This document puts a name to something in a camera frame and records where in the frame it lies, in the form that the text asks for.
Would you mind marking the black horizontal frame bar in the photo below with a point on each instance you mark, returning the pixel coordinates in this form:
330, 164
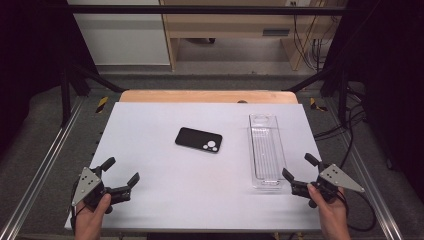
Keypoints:
200, 9

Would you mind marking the yellow black hazard tape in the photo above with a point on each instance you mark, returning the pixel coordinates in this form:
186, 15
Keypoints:
313, 104
102, 104

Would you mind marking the black smartphone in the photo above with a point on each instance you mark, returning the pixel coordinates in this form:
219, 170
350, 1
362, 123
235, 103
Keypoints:
195, 137

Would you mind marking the aluminium floor rail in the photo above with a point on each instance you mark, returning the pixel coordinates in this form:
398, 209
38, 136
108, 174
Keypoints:
43, 166
370, 180

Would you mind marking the person's right hand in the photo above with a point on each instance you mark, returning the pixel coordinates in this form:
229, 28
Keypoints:
333, 220

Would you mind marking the light wooden desk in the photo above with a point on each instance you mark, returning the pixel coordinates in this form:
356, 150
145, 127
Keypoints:
233, 23

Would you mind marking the white table board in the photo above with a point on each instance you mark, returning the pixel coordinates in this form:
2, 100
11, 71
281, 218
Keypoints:
186, 186

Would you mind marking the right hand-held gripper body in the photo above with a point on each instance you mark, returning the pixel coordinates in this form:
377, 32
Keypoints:
335, 178

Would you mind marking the person's left hand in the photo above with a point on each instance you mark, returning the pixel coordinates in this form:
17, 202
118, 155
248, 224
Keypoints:
88, 223

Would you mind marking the white cabinet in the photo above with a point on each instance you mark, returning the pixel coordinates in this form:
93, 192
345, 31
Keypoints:
123, 36

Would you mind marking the clear plastic tray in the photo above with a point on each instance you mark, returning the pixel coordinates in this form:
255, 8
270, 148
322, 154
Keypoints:
266, 150

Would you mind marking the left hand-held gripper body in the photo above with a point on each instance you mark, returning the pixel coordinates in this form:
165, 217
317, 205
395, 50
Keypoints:
87, 186

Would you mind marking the white power strip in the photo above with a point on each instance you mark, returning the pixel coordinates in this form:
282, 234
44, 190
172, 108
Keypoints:
292, 3

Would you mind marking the black metal stand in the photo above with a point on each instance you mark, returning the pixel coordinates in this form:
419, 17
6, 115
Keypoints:
343, 96
65, 100

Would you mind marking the dark curtain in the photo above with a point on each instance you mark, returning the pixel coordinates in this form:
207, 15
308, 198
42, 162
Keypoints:
390, 83
30, 60

